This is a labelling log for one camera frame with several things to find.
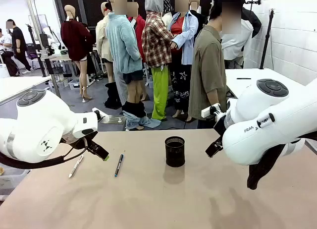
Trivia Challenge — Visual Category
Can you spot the person in white t-shirt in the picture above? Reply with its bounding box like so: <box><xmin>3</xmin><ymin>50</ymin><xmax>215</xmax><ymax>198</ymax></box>
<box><xmin>0</xmin><ymin>28</ymin><xmax>19</xmax><ymax>77</ymax></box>

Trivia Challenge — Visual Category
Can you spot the thin black camera stand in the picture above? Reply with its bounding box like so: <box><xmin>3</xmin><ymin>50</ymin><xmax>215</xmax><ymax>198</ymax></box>
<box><xmin>26</xmin><ymin>24</ymin><xmax>48</xmax><ymax>77</ymax></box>

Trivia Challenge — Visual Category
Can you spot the mannequin in black white jacket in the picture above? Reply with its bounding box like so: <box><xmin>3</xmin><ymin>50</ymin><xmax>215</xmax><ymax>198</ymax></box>
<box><xmin>241</xmin><ymin>7</ymin><xmax>263</xmax><ymax>39</ymax></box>

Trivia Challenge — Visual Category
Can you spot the mannequin in blue fleece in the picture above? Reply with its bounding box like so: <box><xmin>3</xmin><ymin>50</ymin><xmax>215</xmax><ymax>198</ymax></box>
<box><xmin>105</xmin><ymin>0</ymin><xmax>145</xmax><ymax>130</ymax></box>

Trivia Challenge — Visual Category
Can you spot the clear plastic storage bin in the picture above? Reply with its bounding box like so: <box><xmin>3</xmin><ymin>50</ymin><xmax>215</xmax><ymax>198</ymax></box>
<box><xmin>0</xmin><ymin>164</ymin><xmax>31</xmax><ymax>198</ymax></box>

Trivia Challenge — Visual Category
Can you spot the black tripod stand by wall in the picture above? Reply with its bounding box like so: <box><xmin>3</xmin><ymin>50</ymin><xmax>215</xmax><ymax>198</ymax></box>
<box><xmin>259</xmin><ymin>8</ymin><xmax>276</xmax><ymax>70</ymax></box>

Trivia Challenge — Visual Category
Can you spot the white table with grey legs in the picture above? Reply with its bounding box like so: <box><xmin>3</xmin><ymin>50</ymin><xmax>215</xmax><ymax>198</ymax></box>
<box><xmin>0</xmin><ymin>76</ymin><xmax>61</xmax><ymax>104</ymax></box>

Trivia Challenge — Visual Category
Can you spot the figure in light blue shirt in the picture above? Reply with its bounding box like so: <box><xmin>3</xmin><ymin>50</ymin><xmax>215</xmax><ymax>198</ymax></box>
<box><xmin>170</xmin><ymin>0</ymin><xmax>200</xmax><ymax>122</ymax></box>

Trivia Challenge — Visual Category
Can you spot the black trousers heap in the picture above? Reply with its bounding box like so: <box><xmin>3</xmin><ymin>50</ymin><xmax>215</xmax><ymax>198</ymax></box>
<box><xmin>104</xmin><ymin>81</ymin><xmax>122</xmax><ymax>110</ymax></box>

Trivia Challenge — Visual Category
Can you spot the mannequin in cream jacket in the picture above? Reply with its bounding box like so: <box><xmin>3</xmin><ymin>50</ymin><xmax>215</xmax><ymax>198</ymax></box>
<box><xmin>95</xmin><ymin>2</ymin><xmax>115</xmax><ymax>84</ymax></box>

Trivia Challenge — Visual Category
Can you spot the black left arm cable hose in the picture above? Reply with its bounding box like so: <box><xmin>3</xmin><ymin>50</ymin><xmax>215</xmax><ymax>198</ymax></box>
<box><xmin>0</xmin><ymin>138</ymin><xmax>89</xmax><ymax>171</ymax></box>

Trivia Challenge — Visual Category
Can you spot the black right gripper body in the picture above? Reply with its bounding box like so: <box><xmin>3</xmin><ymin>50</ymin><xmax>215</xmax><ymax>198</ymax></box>
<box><xmin>213</xmin><ymin>114</ymin><xmax>227</xmax><ymax>143</ymax></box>

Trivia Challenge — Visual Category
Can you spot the background workbench with equipment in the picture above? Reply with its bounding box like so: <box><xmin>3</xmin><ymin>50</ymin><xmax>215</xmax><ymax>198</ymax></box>
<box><xmin>39</xmin><ymin>33</ymin><xmax>76</xmax><ymax>77</ymax></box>

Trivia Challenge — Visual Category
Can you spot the large white table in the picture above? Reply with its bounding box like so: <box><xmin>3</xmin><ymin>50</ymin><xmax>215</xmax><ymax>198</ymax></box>
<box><xmin>224</xmin><ymin>68</ymin><xmax>303</xmax><ymax>99</ymax></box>

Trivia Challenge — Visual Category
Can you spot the mannequin in red jacket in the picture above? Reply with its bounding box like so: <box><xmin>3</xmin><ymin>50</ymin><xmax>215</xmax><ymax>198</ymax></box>
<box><xmin>127</xmin><ymin>2</ymin><xmax>147</xmax><ymax>64</ymax></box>

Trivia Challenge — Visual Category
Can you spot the person in black t-shirt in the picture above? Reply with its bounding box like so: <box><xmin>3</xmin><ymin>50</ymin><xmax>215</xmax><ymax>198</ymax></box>
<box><xmin>5</xmin><ymin>19</ymin><xmax>32</xmax><ymax>75</ymax></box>

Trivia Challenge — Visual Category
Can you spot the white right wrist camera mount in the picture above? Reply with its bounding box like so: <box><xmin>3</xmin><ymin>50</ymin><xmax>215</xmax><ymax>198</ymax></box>
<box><xmin>201</xmin><ymin>103</ymin><xmax>221</xmax><ymax>118</ymax></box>

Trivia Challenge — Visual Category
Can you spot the mannequin in plaid hooded shirt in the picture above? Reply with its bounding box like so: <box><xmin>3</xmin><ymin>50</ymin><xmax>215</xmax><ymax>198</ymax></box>
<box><xmin>141</xmin><ymin>0</ymin><xmax>174</xmax><ymax>121</ymax></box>

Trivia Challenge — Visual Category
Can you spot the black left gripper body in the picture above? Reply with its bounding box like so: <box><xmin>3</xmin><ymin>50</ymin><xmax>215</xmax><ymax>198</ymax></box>
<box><xmin>70</xmin><ymin>131</ymin><xmax>101</xmax><ymax>154</ymax></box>

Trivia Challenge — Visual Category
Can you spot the mannequin in white shirt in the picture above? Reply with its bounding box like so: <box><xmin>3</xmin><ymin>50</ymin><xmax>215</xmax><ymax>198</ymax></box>
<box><xmin>219</xmin><ymin>15</ymin><xmax>255</xmax><ymax>70</ymax></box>

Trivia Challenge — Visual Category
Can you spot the black pen with blue cap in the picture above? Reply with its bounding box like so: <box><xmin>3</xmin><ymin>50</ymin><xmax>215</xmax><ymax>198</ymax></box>
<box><xmin>114</xmin><ymin>154</ymin><xmax>125</xmax><ymax>178</ymax></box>

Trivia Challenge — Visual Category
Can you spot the mannequin in maroon sweater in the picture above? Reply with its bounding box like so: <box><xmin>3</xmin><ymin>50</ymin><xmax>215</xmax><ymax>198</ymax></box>
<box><xmin>60</xmin><ymin>4</ymin><xmax>94</xmax><ymax>101</ymax></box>

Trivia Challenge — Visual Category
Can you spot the person's right forearm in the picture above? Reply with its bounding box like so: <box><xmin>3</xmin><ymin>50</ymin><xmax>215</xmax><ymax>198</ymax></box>
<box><xmin>207</xmin><ymin>89</ymin><xmax>221</xmax><ymax>109</ymax></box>

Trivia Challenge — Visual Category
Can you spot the person in olive shirt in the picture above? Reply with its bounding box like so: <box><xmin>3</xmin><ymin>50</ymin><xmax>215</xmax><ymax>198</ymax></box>
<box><xmin>188</xmin><ymin>0</ymin><xmax>245</xmax><ymax>122</ymax></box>

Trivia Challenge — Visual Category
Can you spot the black right arm cable sleeve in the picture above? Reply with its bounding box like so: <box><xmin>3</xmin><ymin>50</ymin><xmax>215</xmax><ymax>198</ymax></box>
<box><xmin>247</xmin><ymin>138</ymin><xmax>308</xmax><ymax>190</ymax></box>

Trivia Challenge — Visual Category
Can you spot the black mesh pen holder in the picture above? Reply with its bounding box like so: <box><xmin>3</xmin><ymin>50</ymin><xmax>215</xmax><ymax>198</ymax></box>
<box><xmin>164</xmin><ymin>136</ymin><xmax>186</xmax><ymax>168</ymax></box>

